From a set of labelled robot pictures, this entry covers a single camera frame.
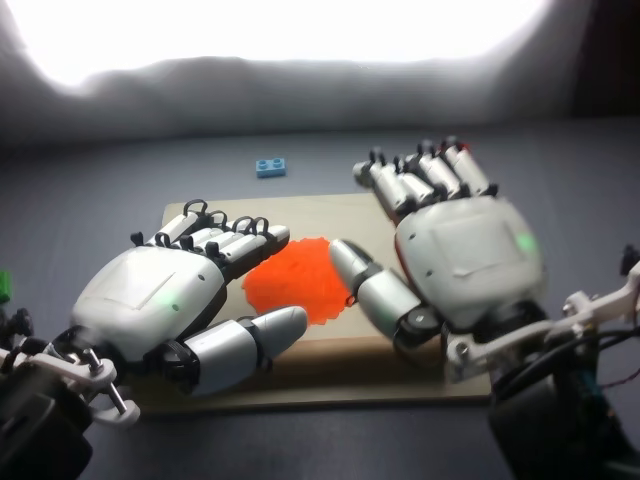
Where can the white backdrop sheet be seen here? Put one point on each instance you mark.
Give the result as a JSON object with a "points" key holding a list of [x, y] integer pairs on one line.
{"points": [[300, 95]]}

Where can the green toy brick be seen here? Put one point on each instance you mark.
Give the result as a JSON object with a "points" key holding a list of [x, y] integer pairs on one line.
{"points": [[5, 286]]}

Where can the orange modelling clay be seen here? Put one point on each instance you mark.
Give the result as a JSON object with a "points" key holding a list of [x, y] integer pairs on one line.
{"points": [[295, 280]]}

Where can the light wooden board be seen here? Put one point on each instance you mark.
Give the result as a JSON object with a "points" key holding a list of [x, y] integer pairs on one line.
{"points": [[320, 215]]}

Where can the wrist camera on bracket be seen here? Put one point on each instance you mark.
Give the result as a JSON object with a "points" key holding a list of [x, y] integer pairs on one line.
{"points": [[620, 295], [17, 325]]}

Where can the grey table cloth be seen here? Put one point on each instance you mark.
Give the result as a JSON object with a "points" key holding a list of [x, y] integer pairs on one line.
{"points": [[100, 200]]}

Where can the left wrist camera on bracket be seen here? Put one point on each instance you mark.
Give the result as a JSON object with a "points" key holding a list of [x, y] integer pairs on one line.
{"points": [[17, 325]]}

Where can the light blue toy brick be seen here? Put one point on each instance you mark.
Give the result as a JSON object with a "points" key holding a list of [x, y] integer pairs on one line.
{"points": [[271, 168]]}

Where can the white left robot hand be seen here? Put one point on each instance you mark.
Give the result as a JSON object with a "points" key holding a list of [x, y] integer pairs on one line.
{"points": [[145, 295]]}

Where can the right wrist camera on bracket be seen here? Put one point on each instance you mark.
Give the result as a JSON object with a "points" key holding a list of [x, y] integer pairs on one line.
{"points": [[620, 295]]}

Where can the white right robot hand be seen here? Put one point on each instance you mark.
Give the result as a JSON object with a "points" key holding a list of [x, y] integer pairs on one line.
{"points": [[465, 255]]}

